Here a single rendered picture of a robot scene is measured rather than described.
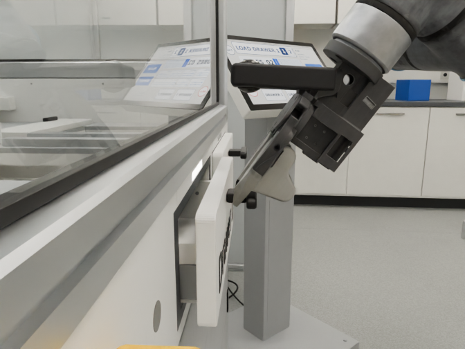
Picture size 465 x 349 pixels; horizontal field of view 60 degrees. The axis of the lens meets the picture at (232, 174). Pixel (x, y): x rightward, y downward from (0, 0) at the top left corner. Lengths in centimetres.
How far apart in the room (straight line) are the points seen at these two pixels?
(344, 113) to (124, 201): 31
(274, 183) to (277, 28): 173
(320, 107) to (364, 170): 313
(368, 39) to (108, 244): 34
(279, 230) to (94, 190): 141
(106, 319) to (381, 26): 37
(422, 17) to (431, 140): 321
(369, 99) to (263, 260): 116
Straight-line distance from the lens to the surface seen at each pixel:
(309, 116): 44
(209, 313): 38
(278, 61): 149
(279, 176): 45
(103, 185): 20
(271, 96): 132
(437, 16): 49
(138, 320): 26
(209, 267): 36
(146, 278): 27
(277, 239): 158
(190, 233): 57
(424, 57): 57
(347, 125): 45
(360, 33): 45
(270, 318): 171
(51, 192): 18
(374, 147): 354
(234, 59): 135
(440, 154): 371
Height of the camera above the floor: 104
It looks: 13 degrees down
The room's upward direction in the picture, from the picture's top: straight up
